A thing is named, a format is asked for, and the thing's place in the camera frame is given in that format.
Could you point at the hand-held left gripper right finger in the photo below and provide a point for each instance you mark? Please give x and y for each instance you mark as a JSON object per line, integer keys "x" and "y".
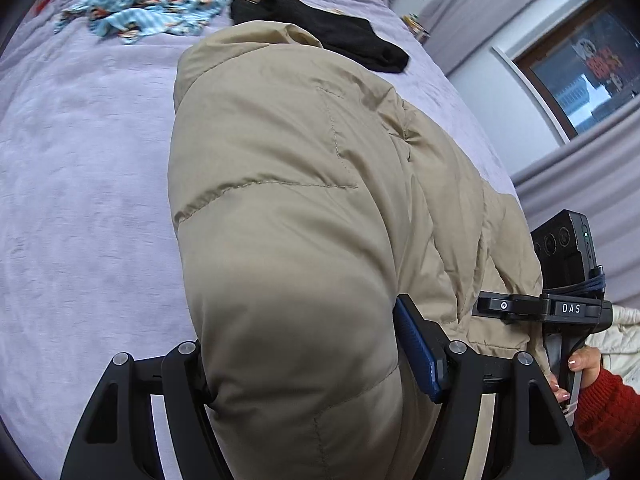
{"x": 415, "y": 345}

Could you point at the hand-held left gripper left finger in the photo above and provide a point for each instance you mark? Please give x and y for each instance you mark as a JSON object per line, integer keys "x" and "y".
{"x": 192, "y": 370}

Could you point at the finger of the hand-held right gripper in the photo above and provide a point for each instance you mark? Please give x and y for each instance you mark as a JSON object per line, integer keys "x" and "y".
{"x": 510, "y": 306}

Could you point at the beige puffer jacket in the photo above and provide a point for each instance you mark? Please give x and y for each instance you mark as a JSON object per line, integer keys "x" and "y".
{"x": 300, "y": 185}

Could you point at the person's right hand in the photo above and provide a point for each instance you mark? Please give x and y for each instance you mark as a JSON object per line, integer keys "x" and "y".
{"x": 587, "y": 365}

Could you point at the white padded garment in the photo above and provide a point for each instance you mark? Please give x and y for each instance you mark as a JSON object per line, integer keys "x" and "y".
{"x": 620, "y": 335}

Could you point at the grey purple curtain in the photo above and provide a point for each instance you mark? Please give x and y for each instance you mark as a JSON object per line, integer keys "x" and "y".
{"x": 590, "y": 175}
{"x": 475, "y": 10}

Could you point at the window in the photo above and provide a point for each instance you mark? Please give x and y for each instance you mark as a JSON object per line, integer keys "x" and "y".
{"x": 565, "y": 90}

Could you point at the window poster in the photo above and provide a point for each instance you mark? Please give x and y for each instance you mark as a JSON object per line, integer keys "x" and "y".
{"x": 600, "y": 65}

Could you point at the purple fleece blanket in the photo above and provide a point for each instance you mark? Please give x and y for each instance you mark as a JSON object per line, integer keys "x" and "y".
{"x": 75, "y": 160}

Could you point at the small colourful item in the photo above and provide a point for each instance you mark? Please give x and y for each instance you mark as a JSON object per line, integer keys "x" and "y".
{"x": 417, "y": 27}

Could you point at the black garment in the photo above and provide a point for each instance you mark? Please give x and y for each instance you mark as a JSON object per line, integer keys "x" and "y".
{"x": 340, "y": 30}

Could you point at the blue monkey print pajamas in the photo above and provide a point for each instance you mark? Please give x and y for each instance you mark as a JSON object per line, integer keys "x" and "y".
{"x": 150, "y": 10}

